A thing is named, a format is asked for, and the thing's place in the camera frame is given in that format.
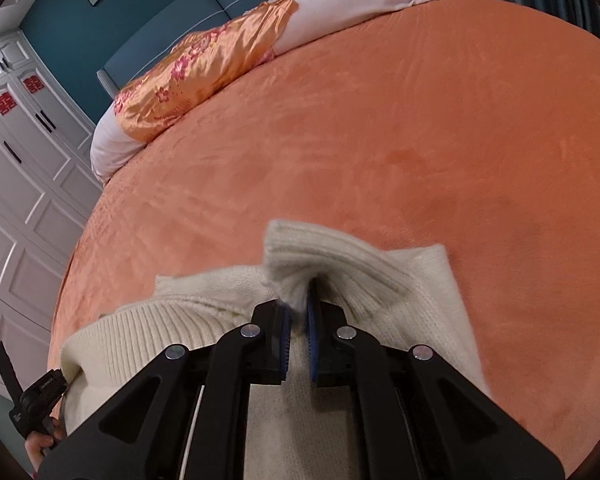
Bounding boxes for cream knit cardigan red buttons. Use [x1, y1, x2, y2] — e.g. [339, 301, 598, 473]
[60, 219, 491, 480]

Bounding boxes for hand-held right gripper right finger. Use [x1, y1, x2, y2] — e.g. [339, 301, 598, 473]
[305, 280, 566, 480]

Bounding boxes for orange plush blanket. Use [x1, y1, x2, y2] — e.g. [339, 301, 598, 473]
[47, 0, 600, 480]

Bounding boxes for white panelled wardrobe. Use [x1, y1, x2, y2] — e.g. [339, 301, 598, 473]
[0, 30, 103, 396]

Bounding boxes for blue padded headboard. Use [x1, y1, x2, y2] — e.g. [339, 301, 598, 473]
[97, 0, 411, 98]

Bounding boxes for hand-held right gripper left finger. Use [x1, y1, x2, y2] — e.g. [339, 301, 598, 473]
[37, 300, 293, 480]

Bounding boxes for orange floral satin pillow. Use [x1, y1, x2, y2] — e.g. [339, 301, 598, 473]
[114, 0, 300, 143]

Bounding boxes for person's left hand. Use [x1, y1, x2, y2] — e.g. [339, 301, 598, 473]
[24, 417, 68, 476]

